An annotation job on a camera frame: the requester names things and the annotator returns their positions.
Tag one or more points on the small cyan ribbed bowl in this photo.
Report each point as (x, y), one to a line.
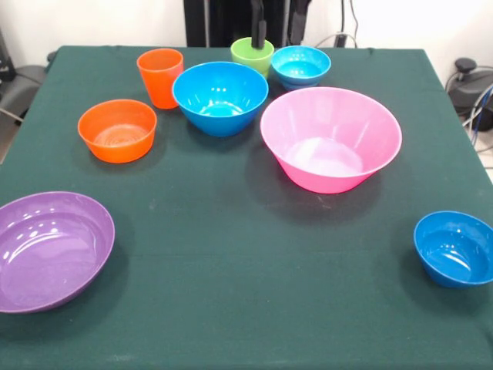
(300, 65)

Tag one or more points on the small dark blue bowl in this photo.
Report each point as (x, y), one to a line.
(454, 250)

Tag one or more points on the orange plastic cup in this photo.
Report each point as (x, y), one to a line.
(159, 85)

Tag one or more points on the green plastic cup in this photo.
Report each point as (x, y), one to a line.
(246, 59)

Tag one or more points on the large pink plastic bowl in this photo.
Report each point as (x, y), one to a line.
(331, 135)

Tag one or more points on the grey office chair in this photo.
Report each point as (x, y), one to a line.
(23, 85)

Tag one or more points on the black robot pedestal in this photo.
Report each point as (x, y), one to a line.
(223, 19)

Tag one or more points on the large light blue bowl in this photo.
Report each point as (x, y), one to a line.
(219, 96)

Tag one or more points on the dark green tablecloth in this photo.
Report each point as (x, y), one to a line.
(246, 250)

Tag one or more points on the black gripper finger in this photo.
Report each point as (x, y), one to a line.
(259, 31)
(300, 23)

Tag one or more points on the large purple plastic bowl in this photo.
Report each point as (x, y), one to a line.
(50, 250)

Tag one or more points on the orange plastic bowl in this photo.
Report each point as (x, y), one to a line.
(115, 148)

